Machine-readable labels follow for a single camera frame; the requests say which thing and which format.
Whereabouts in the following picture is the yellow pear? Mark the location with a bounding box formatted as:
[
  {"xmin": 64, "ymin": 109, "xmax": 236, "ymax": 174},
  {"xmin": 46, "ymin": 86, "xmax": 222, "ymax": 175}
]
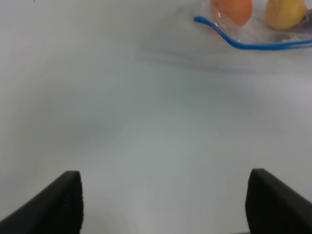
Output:
[{"xmin": 265, "ymin": 0, "xmax": 307, "ymax": 31}]

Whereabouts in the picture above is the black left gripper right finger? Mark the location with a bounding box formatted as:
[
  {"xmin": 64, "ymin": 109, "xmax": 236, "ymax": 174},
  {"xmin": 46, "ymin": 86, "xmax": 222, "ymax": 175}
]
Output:
[{"xmin": 245, "ymin": 169, "xmax": 312, "ymax": 234}]

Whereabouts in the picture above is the clear zip bag blue seal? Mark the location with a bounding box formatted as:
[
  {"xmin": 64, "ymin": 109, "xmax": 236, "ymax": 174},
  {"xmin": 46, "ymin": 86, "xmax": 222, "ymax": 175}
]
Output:
[{"xmin": 193, "ymin": 0, "xmax": 312, "ymax": 51}]

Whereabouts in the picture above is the orange fruit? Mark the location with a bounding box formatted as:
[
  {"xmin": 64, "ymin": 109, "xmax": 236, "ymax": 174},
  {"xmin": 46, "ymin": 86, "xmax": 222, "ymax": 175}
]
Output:
[{"xmin": 210, "ymin": 0, "xmax": 253, "ymax": 26}]

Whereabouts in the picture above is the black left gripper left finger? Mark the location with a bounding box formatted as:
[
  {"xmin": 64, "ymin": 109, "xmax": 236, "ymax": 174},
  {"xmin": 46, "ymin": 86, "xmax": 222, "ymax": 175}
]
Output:
[{"xmin": 0, "ymin": 171, "xmax": 84, "ymax": 234}]

